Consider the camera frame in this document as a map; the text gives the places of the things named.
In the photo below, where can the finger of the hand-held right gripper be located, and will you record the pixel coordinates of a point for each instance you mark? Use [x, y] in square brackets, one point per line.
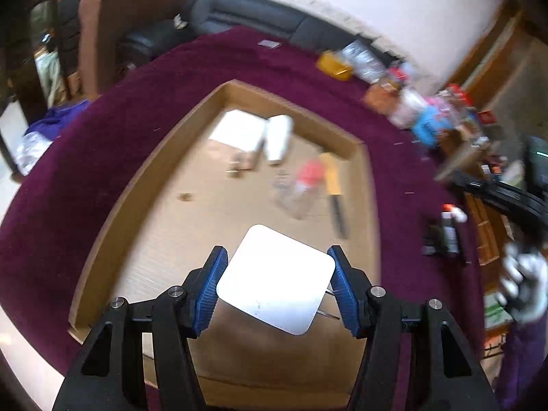
[483, 188]

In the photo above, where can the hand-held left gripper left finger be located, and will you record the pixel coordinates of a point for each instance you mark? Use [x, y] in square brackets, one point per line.
[209, 291]

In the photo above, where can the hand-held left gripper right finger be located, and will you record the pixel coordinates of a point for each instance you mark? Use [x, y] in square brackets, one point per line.
[346, 295]

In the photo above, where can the large white charger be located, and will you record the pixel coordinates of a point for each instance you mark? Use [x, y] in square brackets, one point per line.
[274, 278]

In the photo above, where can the brown cardboard box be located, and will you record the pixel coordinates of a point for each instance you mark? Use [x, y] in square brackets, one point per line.
[171, 231]

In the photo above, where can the black and yellow pen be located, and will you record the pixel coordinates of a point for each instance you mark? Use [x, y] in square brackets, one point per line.
[334, 188]

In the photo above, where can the clear package with orange item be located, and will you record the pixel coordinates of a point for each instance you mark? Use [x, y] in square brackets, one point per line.
[299, 188]

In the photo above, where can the small white charger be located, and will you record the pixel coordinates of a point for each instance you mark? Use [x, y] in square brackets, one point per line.
[237, 130]

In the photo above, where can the person's right forearm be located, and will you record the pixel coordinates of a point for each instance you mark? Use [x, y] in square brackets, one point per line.
[526, 364]

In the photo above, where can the person's right hand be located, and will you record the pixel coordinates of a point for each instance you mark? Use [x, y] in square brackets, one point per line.
[524, 274]

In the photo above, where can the white bottle with orange cap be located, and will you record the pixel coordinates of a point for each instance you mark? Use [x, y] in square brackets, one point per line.
[456, 213]

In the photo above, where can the wooden cabinet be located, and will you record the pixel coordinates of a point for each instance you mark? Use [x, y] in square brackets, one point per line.
[464, 154]

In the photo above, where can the black lipstick tube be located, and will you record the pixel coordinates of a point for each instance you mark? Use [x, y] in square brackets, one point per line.
[433, 237]

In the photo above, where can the blue label clear jar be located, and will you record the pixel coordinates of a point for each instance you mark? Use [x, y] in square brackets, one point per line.
[428, 124]

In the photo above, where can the white plastic tub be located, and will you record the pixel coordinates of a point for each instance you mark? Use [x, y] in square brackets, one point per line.
[406, 105]

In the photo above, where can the orange label jar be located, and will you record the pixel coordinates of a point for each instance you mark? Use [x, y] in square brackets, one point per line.
[379, 96]

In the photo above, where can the yellow tape roll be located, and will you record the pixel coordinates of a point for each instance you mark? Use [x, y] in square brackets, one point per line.
[334, 66]

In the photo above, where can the white plastic bag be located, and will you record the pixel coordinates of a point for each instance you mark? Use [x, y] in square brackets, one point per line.
[32, 150]

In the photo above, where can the purple cloth bundle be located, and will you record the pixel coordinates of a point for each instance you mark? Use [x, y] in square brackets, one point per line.
[55, 117]

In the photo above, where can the small shiny scrap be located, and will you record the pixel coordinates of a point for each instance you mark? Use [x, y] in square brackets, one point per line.
[269, 43]

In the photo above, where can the dark leather sofa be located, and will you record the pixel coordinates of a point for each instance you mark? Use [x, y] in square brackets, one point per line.
[257, 13]

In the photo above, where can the brown armchair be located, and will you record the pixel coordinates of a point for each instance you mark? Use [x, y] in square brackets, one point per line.
[124, 21]

